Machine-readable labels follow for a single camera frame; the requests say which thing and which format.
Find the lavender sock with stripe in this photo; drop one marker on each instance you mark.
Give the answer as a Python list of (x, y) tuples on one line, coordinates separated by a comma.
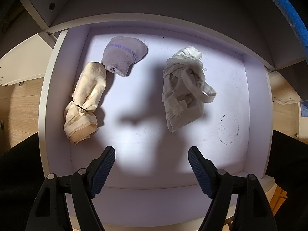
[(122, 52)]

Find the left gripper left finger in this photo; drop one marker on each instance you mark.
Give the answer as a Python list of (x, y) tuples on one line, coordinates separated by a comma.
[(50, 210)]

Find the blue patterned cover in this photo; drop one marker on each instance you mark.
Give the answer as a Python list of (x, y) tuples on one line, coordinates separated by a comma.
[(294, 20)]

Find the black trouser leg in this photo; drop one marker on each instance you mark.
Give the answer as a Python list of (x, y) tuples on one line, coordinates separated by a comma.
[(21, 179)]

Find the cream beige cloth roll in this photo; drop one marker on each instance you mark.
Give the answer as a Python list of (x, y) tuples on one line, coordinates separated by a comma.
[(80, 121)]

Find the white cabinet frame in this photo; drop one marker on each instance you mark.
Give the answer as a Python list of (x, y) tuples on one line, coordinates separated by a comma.
[(261, 26)]

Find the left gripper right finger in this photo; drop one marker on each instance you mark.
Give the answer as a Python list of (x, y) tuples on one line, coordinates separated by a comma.
[(252, 211)]

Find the white grey cloth bundle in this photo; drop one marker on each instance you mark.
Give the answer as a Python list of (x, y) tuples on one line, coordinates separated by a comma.
[(185, 90)]

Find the white drawer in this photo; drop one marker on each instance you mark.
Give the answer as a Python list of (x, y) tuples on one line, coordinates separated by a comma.
[(151, 182)]

